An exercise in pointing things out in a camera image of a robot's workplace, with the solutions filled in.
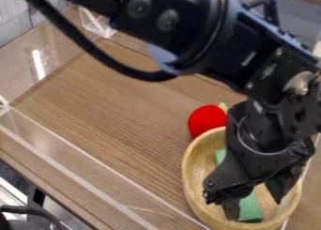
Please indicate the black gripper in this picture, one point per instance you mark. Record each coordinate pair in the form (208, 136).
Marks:
(248, 167)

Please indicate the green rectangular block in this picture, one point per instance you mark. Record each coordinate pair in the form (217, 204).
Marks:
(251, 212)

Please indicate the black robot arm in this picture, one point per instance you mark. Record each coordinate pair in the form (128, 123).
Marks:
(231, 40)

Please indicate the brown wooden bowl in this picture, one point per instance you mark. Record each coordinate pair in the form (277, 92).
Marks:
(197, 166)

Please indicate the red plush strawberry toy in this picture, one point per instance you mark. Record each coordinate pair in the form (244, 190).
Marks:
(207, 118)

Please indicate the black table leg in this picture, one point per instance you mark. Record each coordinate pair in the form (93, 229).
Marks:
(37, 197)

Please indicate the clear acrylic barrier wall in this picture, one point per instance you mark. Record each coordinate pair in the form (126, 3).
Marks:
(108, 201)

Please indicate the clear acrylic corner bracket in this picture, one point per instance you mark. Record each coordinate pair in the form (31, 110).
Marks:
(97, 23)

